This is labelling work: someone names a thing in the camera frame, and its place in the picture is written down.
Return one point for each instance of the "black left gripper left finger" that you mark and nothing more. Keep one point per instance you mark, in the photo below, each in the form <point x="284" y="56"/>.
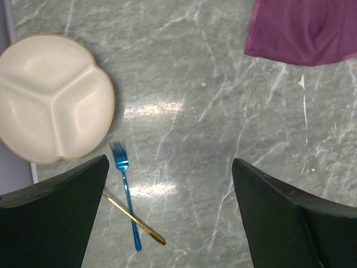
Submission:
<point x="48" y="224"/>

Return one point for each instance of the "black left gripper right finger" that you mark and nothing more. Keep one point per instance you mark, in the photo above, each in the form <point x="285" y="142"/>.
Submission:
<point x="288" y="227"/>

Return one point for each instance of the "purple cloth napkin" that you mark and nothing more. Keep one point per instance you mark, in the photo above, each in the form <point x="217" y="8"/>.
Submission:
<point x="306" y="33"/>

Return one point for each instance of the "gold metal spoon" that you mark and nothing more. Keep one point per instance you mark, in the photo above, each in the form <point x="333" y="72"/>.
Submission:
<point x="146" y="228"/>

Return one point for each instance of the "blue metal fork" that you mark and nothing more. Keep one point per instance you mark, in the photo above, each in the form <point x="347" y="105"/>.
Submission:
<point x="122" y="164"/>

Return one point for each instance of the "cream divided ceramic plate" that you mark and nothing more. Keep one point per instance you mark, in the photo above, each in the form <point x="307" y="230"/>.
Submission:
<point x="56" y="102"/>

